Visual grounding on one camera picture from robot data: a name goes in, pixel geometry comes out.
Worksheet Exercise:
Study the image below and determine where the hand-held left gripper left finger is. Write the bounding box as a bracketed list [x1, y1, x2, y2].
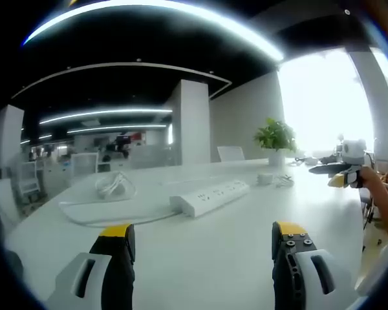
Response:
[45, 223, 136, 310]

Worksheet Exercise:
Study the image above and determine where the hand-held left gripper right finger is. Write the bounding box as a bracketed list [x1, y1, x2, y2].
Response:
[271, 221, 353, 310]

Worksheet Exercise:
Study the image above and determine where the white power strip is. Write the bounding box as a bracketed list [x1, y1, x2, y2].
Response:
[169, 180, 250, 219]

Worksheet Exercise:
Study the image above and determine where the white desk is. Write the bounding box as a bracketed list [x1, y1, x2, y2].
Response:
[5, 157, 372, 310]

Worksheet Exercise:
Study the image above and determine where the person's right hand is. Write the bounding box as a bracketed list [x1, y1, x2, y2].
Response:
[358, 167, 386, 198]

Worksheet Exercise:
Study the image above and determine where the black flat object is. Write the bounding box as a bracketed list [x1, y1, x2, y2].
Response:
[308, 162, 350, 177]

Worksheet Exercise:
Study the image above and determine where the green potted plant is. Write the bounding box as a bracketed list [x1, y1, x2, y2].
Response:
[253, 117, 297, 167]

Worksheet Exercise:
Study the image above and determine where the white office chair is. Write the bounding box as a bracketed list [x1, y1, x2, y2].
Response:
[69, 152, 100, 185]
[16, 160, 43, 204]
[217, 145, 246, 163]

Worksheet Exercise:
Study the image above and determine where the white charger cable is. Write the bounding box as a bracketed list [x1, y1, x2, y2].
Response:
[270, 174, 295, 189]

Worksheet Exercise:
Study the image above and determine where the white power strip cable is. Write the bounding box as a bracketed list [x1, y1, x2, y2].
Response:
[58, 172, 188, 227]

